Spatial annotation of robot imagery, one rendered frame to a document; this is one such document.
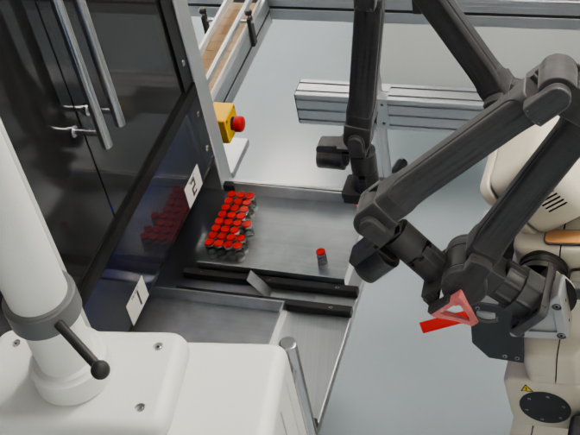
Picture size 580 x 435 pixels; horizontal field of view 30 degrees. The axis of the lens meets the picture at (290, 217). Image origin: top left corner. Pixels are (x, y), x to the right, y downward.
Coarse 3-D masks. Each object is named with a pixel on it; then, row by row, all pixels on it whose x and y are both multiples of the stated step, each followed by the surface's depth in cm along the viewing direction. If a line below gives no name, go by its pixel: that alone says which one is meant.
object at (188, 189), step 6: (198, 168) 243; (192, 174) 241; (198, 174) 243; (198, 180) 244; (186, 186) 238; (192, 186) 241; (198, 186) 244; (186, 192) 238; (192, 192) 241; (198, 192) 244; (186, 198) 239; (192, 198) 242
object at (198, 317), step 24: (168, 288) 235; (144, 312) 235; (168, 312) 234; (192, 312) 233; (216, 312) 232; (240, 312) 231; (264, 312) 230; (192, 336) 229; (216, 336) 228; (240, 336) 227; (264, 336) 226
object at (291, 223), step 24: (264, 192) 256; (288, 192) 253; (312, 192) 251; (336, 192) 249; (264, 216) 252; (288, 216) 250; (312, 216) 249; (336, 216) 248; (264, 240) 246; (288, 240) 245; (312, 240) 244; (336, 240) 242; (216, 264) 238; (240, 264) 242; (264, 264) 240; (288, 264) 239; (312, 264) 238; (336, 264) 237
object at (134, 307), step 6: (138, 282) 219; (138, 288) 219; (144, 288) 222; (132, 294) 217; (144, 294) 222; (132, 300) 217; (138, 300) 219; (144, 300) 222; (126, 306) 214; (132, 306) 217; (138, 306) 220; (132, 312) 217; (138, 312) 220; (132, 318) 218
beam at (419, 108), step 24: (312, 96) 336; (336, 96) 334; (384, 96) 330; (408, 96) 328; (432, 96) 326; (456, 96) 325; (312, 120) 343; (336, 120) 342; (384, 120) 335; (408, 120) 332; (432, 120) 329; (456, 120) 327
